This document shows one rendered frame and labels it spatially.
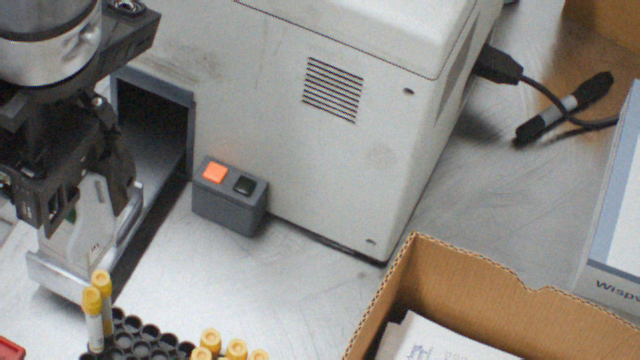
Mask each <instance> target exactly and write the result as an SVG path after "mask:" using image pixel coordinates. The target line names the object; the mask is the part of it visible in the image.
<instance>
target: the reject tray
mask: <svg viewBox="0 0 640 360"><path fill-rule="evenodd" d="M25 354H26V351H25V348H24V347H22V346H20V345H18V344H16V343H14V342H12V341H11V340H8V339H6V338H4V337H2V336H1V335H0V360H22V359H23V357H24V356H25Z"/></svg>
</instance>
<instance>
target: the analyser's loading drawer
mask: <svg viewBox="0 0 640 360"><path fill-rule="evenodd" d="M119 129H120V131H121V132H123V133H124V134H125V135H126V142H127V145H128V149H129V150H130V152H131V154H132V157H133V159H134V162H135V166H136V172H137V177H136V182H135V185H134V189H133V192H132V196H131V199H130V202H129V204H128V206H127V209H126V212H125V215H124V218H123V220H122V222H121V224H120V227H119V229H118V231H117V241H116V242H115V243H114V245H113V246H112V247H111V249H110V250H109V251H108V252H107V254H106V255H105V256H104V257H103V259H102V260H101V263H100V264H99V265H98V266H97V268H96V269H95V270H94V272H95V271H97V270H106V271H107V272H108V273H109V274H110V272H111V271H112V269H113V267H114V266H115V264H116V263H117V261H118V260H119V258H120V257H121V255H122V254H123V252H124V251H125V249H126V248H127V247H126V246H127V245H128V243H129V241H130V240H131V238H132V237H133V235H134V234H135V232H136V231H137V229H138V228H139V225H140V224H141V222H142V221H143V219H144V218H145V216H146V214H147V213H148V211H149V210H150V208H151V207H152V205H153V204H154V202H155V201H156V198H157V197H158V195H159V194H160V192H161V191H162V189H163V188H164V186H165V184H166V183H167V181H168V180H169V178H170V176H171V174H172V173H173V171H174V170H175V168H176V167H177V165H178V164H179V162H180V161H181V159H182V156H183V155H184V153H185V152H186V141H187V139H188V118H187V117H184V116H182V115H180V114H177V113H175V112H173V111H171V110H168V109H166V108H164V107H161V106H159V105H157V104H154V103H152V102H150V101H147V100H145V99H143V98H140V97H139V98H138V99H137V100H136V102H135V103H134V105H133V106H132V107H131V109H130V110H129V112H128V114H127V116H126V117H125V118H124V120H123V121H122V123H121V124H120V125H119ZM25 258H26V264H27V270H28V275H29V279H31V280H33V281H35V282H37V283H39V284H41V285H43V286H45V287H46V288H47V289H49V290H51V291H53V292H55V293H57V294H59V295H61V296H63V297H66V298H67V299H69V300H71V301H73V302H75V303H77V304H78V305H80V306H82V302H81V301H82V297H81V293H82V291H83V289H84V288H86V287H89V286H91V284H92V282H91V276H92V274H93V273H94V272H93V273H92V274H91V275H90V277H89V278H86V277H85V276H83V275H81V274H79V272H77V271H76V270H74V269H72V268H70V267H68V266H67V265H66V264H64V263H62V262H60V261H58V260H57V259H55V258H53V257H51V256H50V255H49V254H47V253H45V252H44V251H43V250H41V249H39V248H38V249H37V252H36V253H35V252H33V251H30V250H28V249H27V252H26V254H25Z"/></svg>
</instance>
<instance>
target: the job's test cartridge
mask: <svg viewBox="0 0 640 360"><path fill-rule="evenodd" d="M73 227H74V225H72V224H70V223H69V222H67V221H66V220H64V221H63V222H62V224H61V225H60V226H59V227H58V229H57V231H56V232H55V233H54V235H53V236H52V237H51V238H50V240H47V238H46V236H45V231H44V225H42V226H41V227H40V229H39V230H37V229H36V233H37V241H38V247H39V249H41V250H43V251H44V252H45V253H47V254H49V255H50V256H51V257H53V258H55V259H57V260H58V261H60V262H62V263H64V264H66V265H67V266H68V267H70V268H72V269H74V270H76V271H77V272H79V274H81V275H83V276H85V277H86V278H89V277H90V275H91V274H92V273H93V272H94V270H95V269H96V268H97V266H98V265H99V264H100V263H101V260H102V259H103V257H104V256H105V255H106V254H107V252H108V251H109V250H110V249H111V247H112V246H113V245H114V243H115V242H116V241H117V235H116V236H115V238H114V239H113V240H112V241H111V243H110V244H109V245H108V246H106V247H105V248H104V249H99V248H98V247H97V244H95V245H94V247H93V248H92V249H91V250H90V251H88V252H87V253H86V254H85V255H84V256H83V257H82V258H81V259H80V261H78V262H76V263H69V262H67V260H66V256H65V250H66V246H67V243H68V241H69V239H70V236H71V234H72V232H71V231H72V229H73Z"/></svg>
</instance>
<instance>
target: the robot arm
mask: <svg viewBox="0 0 640 360"><path fill-rule="evenodd" d="M160 20H161V14H160V13H158V12H156V11H154V10H152V9H150V8H148V7H147V6H146V5H145V4H143V3H141V2H140V1H138V0H0V209H2V208H3V206H4V205H5V204H7V203H8V202H10V203H11V205H12V206H14V205H15V209H16V217H17V218H18V219H19V220H22V221H23V222H25V223H27V224H29V225H31V226H32V227H33V228H35V229H37V230H39V229H40V227H41V226H42V225H44V231H45V236H46V238H47V240H50V238H51V237H52V236H53V235H54V233H55V232H56V231H57V229H58V227H59V226H60V225H61V224H62V222H63V221H64V220H65V219H66V218H67V215H68V213H69V212H70V210H71V209H72V208H73V207H74V205H75V209H76V221H75V224H74V227H73V229H72V231H71V232H72V234H71V236H70V239H69V241H68V243H67V246H66V250H65V256H66V260H67V262H69V263H76V262H78V261H80V259H81V258H82V257H83V256H84V255H85V254H86V253H87V252H88V251H90V250H91V249H92V248H93V247H94V245H95V244H97V247H98V248H99V249H104V248H105V247H106V246H108V245H109V244H110V243H111V241H112V240H113V239H114V238H115V236H116V235H117V231H118V229H119V227H120V224H121V222H122V220H123V218H124V215H125V212H126V209H127V206H128V204H129V202H130V199H131V196H132V192H133V189H134V185H135V182H136V177H137V172H136V166H135V162H134V159H133V157H132V154H131V152H130V150H129V149H128V145H127V142H126V135H125V134H124V133H123V132H121V131H120V129H119V124H118V121H117V120H118V118H119V117H118V116H117V114H116V113H115V112H114V110H113V108H112V106H111V105H110V104H109V103H108V98H106V97H104V96H102V95H100V94H98V93H96V92H95V91H94V89H95V86H96V84H97V83H98V82H99V81H101V80H103V79H104V78H105V77H106V76H108V75H109V74H111V73H112V72H114V71H116V70H117V69H119V68H121V67H122V66H124V65H126V64H127V63H129V62H130V61H132V59H134V58H135V57H137V56H139V55H140V54H142V53H144V52H145V51H147V50H148V49H150V48H152V44H153V41H154V37H156V34H157V30H158V27H159V23H160ZM49 215H50V216H49ZM50 217H51V219H50Z"/></svg>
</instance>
